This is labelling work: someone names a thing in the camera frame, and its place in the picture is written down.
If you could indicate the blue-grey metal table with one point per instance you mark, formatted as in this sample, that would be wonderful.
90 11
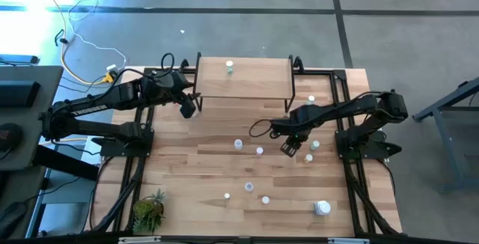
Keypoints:
449 150

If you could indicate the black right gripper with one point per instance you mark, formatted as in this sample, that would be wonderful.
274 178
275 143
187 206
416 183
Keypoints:
293 128

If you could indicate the black round cap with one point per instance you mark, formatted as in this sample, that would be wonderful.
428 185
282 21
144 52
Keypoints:
9 137

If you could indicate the white power adapter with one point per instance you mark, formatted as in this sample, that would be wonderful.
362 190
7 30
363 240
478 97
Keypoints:
111 67

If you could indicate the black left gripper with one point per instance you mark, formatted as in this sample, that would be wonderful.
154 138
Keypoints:
168 88

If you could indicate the grey desk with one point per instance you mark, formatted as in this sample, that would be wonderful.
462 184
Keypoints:
50 83

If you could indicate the white plastic bottle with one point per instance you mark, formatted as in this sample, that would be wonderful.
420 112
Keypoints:
238 144

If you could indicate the black aluminium table frame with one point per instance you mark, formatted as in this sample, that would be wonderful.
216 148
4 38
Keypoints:
318 72

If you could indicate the clear plastic bottle with pills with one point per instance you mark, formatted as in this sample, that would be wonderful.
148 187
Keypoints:
249 187

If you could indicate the yellow translucent pill vial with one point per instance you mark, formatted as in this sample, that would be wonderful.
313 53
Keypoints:
308 158

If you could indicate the black diagonal frame brace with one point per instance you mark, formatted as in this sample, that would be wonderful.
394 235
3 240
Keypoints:
132 186
370 208

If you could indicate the silver mounting bracket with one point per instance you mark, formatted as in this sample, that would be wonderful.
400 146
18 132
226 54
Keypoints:
139 240
348 240

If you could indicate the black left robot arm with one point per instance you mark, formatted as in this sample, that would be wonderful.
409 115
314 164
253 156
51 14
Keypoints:
112 100

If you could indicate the large white labelled medicine bottle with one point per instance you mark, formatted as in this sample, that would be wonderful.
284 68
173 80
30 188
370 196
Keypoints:
322 208

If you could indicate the yellow power plug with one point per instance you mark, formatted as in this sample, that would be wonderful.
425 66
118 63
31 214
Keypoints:
108 78

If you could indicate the black desk leg bar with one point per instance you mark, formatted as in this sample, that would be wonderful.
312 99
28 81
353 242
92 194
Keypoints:
63 163

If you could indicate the blue-green translucent pill vial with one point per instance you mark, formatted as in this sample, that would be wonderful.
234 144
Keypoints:
315 144

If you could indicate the teal translucent pill vial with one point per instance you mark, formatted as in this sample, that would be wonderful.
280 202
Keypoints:
311 98
229 64

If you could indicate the black gantry bar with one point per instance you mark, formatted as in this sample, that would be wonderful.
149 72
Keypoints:
239 241

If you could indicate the black box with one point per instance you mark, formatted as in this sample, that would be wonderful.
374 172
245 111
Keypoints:
18 94

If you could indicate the potted succulent plant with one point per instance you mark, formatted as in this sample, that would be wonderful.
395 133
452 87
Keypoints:
147 212

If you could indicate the dark flat device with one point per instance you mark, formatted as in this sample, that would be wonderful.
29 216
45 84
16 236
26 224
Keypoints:
18 59

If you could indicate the orange translucent pill vial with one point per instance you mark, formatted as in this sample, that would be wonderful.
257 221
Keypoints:
265 200

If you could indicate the pink translucent pill vial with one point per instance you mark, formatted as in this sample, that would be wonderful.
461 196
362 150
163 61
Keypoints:
259 150

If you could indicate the wooden shelf black metal frame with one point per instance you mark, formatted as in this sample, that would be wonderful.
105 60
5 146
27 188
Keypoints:
254 83

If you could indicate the yellow Dramamine tube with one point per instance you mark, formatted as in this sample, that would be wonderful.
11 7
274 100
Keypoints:
227 195

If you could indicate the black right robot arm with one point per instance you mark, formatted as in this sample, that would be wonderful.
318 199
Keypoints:
348 107

